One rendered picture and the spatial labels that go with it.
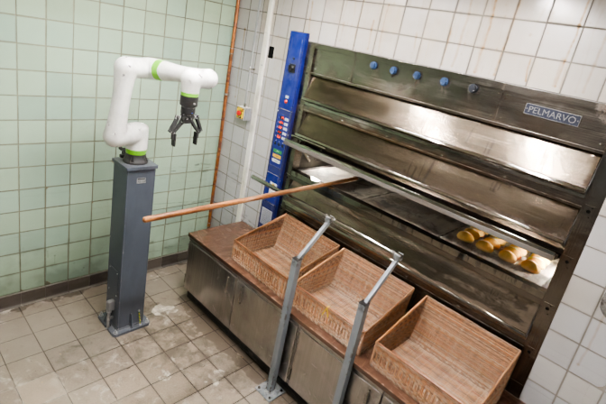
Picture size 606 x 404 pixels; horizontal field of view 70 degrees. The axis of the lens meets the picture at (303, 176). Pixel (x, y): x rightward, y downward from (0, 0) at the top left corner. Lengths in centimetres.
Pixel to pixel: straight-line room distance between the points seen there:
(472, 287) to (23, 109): 283
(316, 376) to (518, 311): 116
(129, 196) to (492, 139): 211
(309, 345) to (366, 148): 124
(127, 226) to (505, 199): 221
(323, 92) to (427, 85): 77
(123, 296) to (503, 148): 251
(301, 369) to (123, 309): 128
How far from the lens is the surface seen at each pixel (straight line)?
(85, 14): 321
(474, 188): 249
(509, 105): 242
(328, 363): 264
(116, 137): 270
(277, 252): 329
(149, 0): 337
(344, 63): 294
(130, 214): 295
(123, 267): 312
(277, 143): 329
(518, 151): 240
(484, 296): 261
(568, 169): 234
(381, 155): 274
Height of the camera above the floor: 214
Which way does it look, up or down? 18 degrees down
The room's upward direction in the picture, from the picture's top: 11 degrees clockwise
